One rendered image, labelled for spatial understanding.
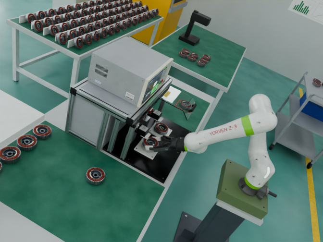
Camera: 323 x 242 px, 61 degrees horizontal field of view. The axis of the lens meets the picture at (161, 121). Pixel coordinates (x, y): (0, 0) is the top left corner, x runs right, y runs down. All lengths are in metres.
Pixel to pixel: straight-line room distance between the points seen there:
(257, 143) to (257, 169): 0.17
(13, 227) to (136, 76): 0.99
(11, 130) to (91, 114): 0.61
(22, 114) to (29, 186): 0.46
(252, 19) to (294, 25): 0.90
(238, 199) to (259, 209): 0.15
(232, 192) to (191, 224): 0.86
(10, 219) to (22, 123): 0.50
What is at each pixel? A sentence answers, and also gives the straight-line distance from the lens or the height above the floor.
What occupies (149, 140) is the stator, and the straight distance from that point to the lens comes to 1.95.
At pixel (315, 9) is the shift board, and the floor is 1.50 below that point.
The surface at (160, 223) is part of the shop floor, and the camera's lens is 2.57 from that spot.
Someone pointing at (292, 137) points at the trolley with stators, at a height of 0.19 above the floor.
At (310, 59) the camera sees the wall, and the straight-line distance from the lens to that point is 7.08.
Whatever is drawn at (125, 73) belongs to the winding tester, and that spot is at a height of 1.29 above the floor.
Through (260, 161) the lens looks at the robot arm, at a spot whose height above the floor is 1.08.
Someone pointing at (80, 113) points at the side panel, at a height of 0.96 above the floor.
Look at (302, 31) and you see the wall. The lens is 6.91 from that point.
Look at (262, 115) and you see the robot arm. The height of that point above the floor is 1.42.
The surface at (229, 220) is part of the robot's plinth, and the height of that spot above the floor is 0.56.
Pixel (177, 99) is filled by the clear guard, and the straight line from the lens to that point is 2.03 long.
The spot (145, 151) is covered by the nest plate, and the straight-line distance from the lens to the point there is 1.92.
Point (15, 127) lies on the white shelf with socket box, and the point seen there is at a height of 1.20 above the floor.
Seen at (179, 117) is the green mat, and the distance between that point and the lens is 2.42.
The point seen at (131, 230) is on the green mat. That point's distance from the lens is 1.58.
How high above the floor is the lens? 2.09
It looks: 36 degrees down
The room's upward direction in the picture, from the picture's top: 22 degrees clockwise
